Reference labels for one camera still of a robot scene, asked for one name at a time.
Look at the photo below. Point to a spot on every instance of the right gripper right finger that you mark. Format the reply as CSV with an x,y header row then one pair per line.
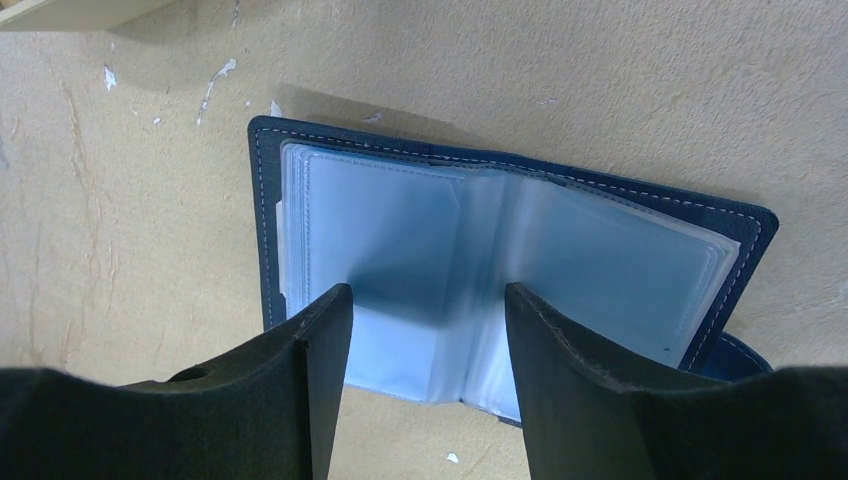
x,y
592,409

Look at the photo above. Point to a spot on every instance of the blue leather card holder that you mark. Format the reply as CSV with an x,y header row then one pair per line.
x,y
428,236

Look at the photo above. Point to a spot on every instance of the beige oval card tray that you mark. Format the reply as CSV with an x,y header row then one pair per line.
x,y
72,15

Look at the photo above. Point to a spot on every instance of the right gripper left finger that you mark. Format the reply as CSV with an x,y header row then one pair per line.
x,y
266,409

